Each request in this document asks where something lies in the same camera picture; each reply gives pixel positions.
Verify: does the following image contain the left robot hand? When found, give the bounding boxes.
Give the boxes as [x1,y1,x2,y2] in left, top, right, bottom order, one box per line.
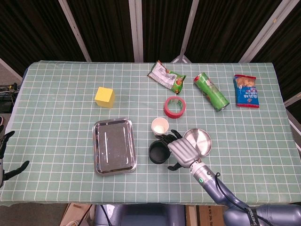
[0,124,30,189]

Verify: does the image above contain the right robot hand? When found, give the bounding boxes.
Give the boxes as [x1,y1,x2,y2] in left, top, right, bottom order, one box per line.
[154,129,203,171]

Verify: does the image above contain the black cup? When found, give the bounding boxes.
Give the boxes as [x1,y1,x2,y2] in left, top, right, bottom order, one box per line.
[148,140,170,165]

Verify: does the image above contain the round steel plate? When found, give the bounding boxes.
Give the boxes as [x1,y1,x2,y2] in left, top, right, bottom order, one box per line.
[182,128,213,158]

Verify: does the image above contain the red tape roll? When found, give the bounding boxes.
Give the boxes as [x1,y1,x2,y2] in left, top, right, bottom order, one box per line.
[164,96,186,119]

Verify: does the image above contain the green chips can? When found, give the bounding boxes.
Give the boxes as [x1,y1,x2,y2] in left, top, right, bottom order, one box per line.
[193,72,230,112]

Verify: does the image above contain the cardboard box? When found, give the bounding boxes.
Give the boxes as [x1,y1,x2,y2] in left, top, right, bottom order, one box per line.
[60,203,95,226]
[185,205,224,226]

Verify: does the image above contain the rectangular steel tray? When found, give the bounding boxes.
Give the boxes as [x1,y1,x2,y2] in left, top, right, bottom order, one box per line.
[93,118,138,175]

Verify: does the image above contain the blue-grey robot torso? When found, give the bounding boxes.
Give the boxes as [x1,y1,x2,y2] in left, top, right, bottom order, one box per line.
[94,203,186,226]

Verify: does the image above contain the green snack bag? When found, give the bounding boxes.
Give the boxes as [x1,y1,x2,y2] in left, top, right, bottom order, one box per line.
[147,60,186,95]

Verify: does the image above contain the green checkered tablecloth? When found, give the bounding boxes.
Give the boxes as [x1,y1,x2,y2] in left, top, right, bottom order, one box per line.
[0,60,293,205]

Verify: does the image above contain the blue snack bag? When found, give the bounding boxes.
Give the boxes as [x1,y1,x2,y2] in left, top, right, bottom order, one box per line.
[233,74,261,109]

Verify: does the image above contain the yellow cube block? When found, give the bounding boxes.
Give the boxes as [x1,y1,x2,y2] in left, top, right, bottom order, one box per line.
[95,87,116,109]

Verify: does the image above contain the black curtain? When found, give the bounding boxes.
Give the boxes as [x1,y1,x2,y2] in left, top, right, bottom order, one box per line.
[0,0,301,109]

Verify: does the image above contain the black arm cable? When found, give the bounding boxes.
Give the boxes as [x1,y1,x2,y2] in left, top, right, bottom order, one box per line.
[213,171,266,226]

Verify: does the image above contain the black device with cables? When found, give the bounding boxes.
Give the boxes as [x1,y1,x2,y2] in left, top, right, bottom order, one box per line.
[0,82,19,113]

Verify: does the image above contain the white frame rail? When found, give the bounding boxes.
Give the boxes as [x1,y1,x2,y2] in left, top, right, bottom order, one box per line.
[0,57,24,80]
[283,91,301,109]

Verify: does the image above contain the white frame post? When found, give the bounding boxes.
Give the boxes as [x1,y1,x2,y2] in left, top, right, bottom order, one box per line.
[171,0,200,63]
[58,0,92,62]
[128,0,144,63]
[239,0,301,63]

